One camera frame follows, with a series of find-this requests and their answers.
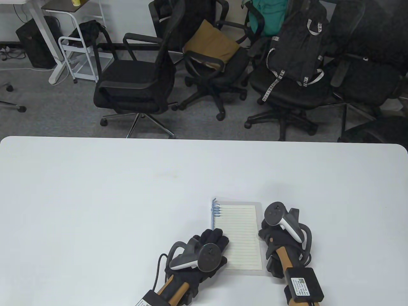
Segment person's right hand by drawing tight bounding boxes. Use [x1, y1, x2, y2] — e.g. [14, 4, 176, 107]
[258, 220, 308, 279]

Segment person's left hand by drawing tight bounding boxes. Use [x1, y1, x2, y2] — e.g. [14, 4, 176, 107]
[164, 229, 230, 289]

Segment lined loose-leaf paper stack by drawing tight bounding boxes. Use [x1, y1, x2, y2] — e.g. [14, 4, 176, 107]
[213, 205, 262, 266]

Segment clear ring binder blue rings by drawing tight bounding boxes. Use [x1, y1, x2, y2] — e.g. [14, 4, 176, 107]
[210, 198, 266, 276]

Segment person's right forearm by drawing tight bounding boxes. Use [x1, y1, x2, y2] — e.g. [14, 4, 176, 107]
[276, 245, 295, 281]

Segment person's left forearm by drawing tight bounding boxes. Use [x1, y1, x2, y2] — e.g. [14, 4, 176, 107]
[156, 276, 192, 306]

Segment black and white controller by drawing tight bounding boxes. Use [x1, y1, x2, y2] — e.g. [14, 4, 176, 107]
[264, 202, 312, 255]
[167, 237, 221, 272]

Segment black wrist sensor box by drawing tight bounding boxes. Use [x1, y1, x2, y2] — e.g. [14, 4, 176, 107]
[284, 267, 325, 302]
[135, 289, 169, 306]

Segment black chair with armrests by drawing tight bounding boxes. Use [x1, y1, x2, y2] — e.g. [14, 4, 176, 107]
[172, 20, 252, 121]

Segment black chair chrome base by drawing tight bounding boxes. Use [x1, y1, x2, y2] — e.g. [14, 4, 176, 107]
[93, 0, 187, 139]

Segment black mesh office chair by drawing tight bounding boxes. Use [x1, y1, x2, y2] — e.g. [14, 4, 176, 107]
[330, 0, 408, 134]

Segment brown cushion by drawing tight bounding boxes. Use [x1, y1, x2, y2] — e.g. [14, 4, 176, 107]
[183, 19, 241, 71]

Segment teal backpack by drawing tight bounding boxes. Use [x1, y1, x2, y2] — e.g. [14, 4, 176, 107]
[241, 0, 289, 37]

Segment white desk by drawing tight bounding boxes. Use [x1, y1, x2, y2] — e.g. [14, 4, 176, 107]
[0, 0, 69, 85]

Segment chair base with casters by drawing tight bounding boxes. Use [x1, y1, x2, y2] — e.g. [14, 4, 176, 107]
[0, 83, 27, 113]

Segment black bag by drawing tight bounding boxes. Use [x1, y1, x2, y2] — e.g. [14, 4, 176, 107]
[69, 20, 107, 48]

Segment black computer tower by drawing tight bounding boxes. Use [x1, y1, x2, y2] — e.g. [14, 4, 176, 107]
[16, 16, 64, 69]

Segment white power strip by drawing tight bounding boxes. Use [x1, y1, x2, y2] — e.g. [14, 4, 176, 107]
[0, 46, 26, 61]

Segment black glove cable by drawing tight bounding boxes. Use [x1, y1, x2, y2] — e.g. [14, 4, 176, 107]
[298, 245, 314, 268]
[152, 253, 169, 292]

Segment black backpack white straps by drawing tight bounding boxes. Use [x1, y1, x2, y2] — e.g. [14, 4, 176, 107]
[261, 0, 330, 104]

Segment white frame side table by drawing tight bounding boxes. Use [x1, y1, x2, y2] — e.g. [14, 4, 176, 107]
[41, 0, 115, 84]

